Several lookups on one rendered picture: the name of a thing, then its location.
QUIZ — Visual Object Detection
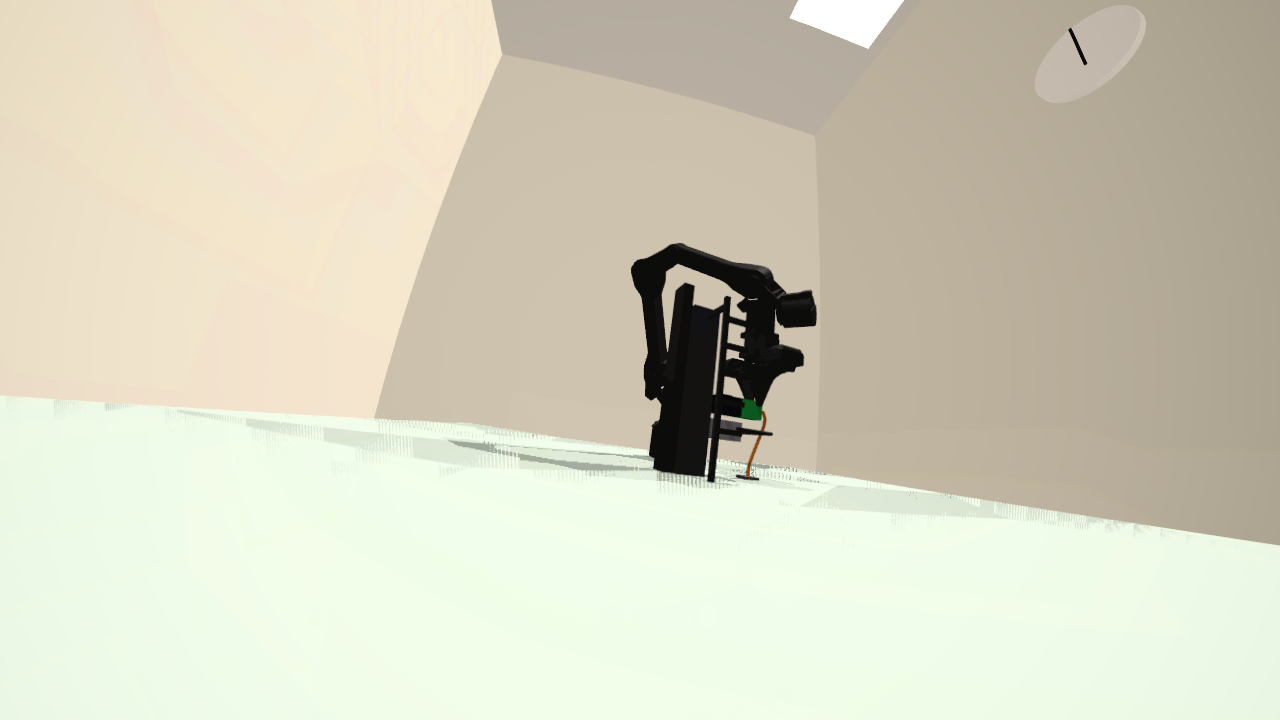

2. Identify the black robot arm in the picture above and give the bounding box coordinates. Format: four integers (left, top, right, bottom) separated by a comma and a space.
631, 243, 817, 404

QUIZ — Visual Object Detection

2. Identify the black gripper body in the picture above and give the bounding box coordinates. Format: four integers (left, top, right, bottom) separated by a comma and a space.
724, 324, 804, 373

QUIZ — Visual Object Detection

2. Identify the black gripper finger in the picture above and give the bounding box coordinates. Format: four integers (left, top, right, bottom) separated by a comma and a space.
751, 365, 785, 407
733, 370, 754, 400

